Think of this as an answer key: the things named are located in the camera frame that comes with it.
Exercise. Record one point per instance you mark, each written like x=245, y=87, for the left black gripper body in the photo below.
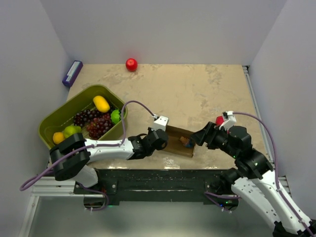
x=149, y=131

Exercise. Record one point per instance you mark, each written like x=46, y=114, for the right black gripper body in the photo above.
x=218, y=138

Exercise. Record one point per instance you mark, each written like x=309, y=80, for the brown cardboard box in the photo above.
x=175, y=146

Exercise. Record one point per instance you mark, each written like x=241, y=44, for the small ice cream toy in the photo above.
x=186, y=142

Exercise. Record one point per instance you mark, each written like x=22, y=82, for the olive green plastic bin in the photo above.
x=63, y=116

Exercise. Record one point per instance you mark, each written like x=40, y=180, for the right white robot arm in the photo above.
x=255, y=181

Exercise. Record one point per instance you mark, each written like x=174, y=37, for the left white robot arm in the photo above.
x=71, y=157

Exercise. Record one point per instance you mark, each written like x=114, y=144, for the purple rectangular box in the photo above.
x=72, y=73

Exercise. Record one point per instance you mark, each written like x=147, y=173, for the red dragon fruit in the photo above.
x=219, y=120

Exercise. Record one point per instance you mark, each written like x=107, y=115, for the green striped toy fruit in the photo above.
x=116, y=116

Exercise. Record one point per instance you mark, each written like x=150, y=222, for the red grape bunch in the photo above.
x=99, y=126

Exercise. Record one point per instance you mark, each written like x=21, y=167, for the yellow mango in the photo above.
x=101, y=104

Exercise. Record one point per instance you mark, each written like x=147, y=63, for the red apple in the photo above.
x=131, y=64

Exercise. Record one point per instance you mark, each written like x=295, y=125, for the purple grape bunch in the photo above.
x=86, y=116

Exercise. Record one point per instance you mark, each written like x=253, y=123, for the green pear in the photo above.
x=71, y=130

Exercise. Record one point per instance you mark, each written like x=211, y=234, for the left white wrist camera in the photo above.
x=160, y=122

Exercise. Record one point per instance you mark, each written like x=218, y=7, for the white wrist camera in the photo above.
x=229, y=120
x=160, y=122

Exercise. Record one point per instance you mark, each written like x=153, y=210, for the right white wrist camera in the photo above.
x=229, y=120

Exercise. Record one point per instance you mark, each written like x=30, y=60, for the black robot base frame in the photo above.
x=208, y=186

